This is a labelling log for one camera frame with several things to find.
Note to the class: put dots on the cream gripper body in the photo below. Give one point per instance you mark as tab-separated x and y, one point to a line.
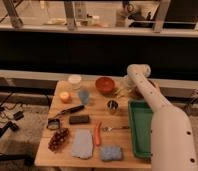
128	83

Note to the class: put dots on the yellow banana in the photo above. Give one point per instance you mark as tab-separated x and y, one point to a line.
120	92

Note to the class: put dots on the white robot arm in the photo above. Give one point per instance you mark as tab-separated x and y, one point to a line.
172	138

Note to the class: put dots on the purple bowl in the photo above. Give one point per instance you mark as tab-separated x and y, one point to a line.
140	96

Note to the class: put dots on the orange-red bowl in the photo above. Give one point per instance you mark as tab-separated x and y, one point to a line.
105	85

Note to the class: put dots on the metal cup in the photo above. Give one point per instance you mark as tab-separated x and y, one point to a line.
112	107

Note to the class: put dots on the green plastic tray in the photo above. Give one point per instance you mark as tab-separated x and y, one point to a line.
140	116

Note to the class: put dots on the blue plastic cup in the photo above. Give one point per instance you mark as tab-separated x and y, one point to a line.
84	96

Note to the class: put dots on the metal fork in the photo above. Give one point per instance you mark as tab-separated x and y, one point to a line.
108	129

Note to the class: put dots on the white lidded container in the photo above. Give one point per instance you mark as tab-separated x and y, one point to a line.
75	81

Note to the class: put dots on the orange carrot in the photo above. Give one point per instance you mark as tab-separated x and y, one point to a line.
97	139

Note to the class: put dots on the orange fruit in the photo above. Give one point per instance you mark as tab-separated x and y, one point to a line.
65	97

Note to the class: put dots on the black rectangular block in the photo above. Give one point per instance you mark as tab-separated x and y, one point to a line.
80	119

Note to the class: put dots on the blue sponge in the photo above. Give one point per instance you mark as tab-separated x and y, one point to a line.
111	153

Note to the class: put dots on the grey-blue cloth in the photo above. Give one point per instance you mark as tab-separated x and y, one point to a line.
82	146

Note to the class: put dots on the small round black tin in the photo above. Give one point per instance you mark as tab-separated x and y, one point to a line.
53	124

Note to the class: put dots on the bunch of dark grapes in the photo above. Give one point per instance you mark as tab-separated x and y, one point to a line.
58	139

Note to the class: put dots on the black handled knife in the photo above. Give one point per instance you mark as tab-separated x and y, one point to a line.
70	110

